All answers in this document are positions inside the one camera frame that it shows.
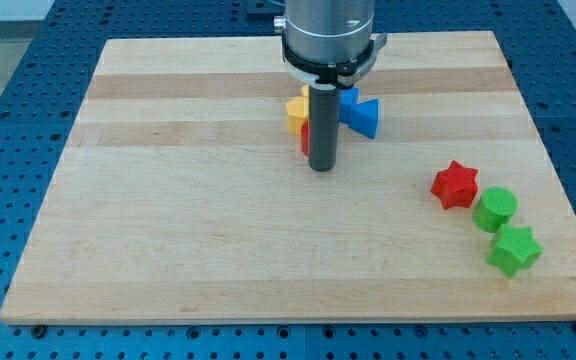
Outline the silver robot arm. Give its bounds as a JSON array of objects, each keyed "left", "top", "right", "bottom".
[{"left": 273, "top": 0, "right": 388, "bottom": 90}]

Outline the red star block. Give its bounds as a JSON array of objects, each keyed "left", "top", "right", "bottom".
[{"left": 431, "top": 160, "right": 479, "bottom": 210}]

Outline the green star block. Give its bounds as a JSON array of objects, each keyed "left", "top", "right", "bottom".
[{"left": 486, "top": 224, "right": 544, "bottom": 278}]

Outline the red block behind pointer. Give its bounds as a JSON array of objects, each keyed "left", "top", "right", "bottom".
[{"left": 300, "top": 121, "right": 309, "bottom": 157}]

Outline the yellow block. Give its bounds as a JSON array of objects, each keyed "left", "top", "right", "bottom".
[{"left": 286, "top": 85, "right": 309, "bottom": 135}]

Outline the dark grey cylindrical pointer tool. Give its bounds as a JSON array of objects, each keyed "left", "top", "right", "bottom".
[{"left": 308, "top": 87, "right": 341, "bottom": 172}]

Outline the blue bow-shaped block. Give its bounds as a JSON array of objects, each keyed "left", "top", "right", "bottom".
[{"left": 339, "top": 88, "right": 380, "bottom": 139}]

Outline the wooden board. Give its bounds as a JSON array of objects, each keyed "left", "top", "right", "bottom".
[{"left": 0, "top": 31, "right": 576, "bottom": 325}]

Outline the green cylinder block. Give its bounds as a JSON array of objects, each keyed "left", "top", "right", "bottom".
[{"left": 472, "top": 187, "right": 519, "bottom": 233}]

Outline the blue perforated table plate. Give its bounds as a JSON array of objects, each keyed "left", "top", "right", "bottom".
[{"left": 0, "top": 1, "right": 576, "bottom": 359}]

